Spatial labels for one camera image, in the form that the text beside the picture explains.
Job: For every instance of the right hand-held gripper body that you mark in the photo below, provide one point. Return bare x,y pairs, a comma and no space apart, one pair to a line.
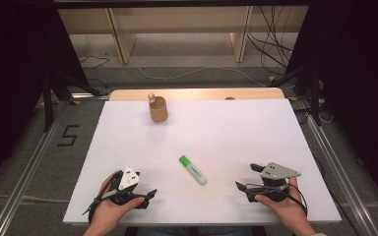
277,172

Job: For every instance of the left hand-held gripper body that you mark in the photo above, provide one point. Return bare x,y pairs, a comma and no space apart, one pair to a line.
128,178

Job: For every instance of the person's right hand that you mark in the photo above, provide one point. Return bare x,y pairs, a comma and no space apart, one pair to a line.
288,209

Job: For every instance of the person's left hand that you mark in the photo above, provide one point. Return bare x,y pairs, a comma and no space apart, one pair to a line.
108,214

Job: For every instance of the green highlighter marker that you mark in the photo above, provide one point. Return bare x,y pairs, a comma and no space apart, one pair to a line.
193,169

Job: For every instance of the white table board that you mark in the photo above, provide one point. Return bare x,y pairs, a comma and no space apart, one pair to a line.
210,137

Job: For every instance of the brown round pen holder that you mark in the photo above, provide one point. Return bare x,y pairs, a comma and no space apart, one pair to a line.
158,111

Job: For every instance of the small brown round item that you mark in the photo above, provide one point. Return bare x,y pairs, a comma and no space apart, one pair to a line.
230,98

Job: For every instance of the small white capped item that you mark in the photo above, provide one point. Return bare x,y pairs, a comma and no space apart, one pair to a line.
151,97

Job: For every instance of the black tripod stand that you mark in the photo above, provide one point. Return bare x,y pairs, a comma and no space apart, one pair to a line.
313,91
50,98

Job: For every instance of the wooden table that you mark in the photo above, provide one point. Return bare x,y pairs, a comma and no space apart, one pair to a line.
193,94

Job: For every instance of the dark curtain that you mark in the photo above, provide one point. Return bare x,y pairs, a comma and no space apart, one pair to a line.
357,82
13,65

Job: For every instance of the aluminium floor rail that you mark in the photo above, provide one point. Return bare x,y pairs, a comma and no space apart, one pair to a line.
341,177
26,177

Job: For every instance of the beige wooden desk frame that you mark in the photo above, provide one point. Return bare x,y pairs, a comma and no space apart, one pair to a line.
177,19

